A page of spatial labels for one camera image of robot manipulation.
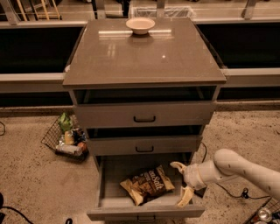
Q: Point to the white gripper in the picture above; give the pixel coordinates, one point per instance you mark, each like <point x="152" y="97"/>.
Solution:
<point x="192" y="176"/>

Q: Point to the brown chip bag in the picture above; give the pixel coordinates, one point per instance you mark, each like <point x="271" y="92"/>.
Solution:
<point x="148" y="185"/>

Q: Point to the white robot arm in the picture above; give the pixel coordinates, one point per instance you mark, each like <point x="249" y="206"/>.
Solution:
<point x="225" y="165"/>

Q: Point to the bottom grey drawer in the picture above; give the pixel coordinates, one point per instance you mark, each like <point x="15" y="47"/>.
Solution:
<point x="115" y="204"/>

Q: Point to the grey drawer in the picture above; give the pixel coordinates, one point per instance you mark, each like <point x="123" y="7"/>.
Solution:
<point x="144" y="107"/>
<point x="115" y="204"/>
<point x="144" y="140"/>

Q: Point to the middle grey drawer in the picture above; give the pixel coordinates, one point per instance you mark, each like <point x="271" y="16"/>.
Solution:
<point x="144" y="140"/>

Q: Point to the grey drawer cabinet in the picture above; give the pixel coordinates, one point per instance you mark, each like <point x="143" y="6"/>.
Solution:
<point x="172" y="54"/>

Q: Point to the top grey drawer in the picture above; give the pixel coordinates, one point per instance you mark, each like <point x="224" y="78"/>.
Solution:
<point x="144" y="107"/>

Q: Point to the black power adapter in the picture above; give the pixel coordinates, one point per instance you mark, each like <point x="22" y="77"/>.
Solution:
<point x="200" y="192"/>

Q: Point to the silver can right basket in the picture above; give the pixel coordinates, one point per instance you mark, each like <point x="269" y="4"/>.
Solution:
<point x="264" y="214"/>

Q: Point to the silver can in basket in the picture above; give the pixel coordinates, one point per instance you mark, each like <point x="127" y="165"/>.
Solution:
<point x="69" y="149"/>

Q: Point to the yellow bottle in basket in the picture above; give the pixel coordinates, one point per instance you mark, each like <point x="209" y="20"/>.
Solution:
<point x="69" y="138"/>

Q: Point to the green leafy vegetable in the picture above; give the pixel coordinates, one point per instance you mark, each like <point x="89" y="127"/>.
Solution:
<point x="65" y="122"/>

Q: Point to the beige ceramic bowl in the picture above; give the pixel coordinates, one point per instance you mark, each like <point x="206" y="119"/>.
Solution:
<point x="140" y="25"/>

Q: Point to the wooden chair background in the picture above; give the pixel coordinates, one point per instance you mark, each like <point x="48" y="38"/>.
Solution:
<point x="37" y="10"/>

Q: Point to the black wire basket right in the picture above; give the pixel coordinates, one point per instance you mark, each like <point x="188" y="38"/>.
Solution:
<point x="274" y="206"/>

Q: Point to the black wire basket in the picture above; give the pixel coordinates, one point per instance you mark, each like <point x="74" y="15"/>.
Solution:
<point x="274" y="206"/>
<point x="54" y="137"/>

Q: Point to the black wire basket left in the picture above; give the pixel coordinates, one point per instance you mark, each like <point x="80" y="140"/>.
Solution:
<point x="54" y="137"/>

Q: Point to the white wire basket background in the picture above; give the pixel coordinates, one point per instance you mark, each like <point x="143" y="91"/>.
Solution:
<point x="168" y="12"/>

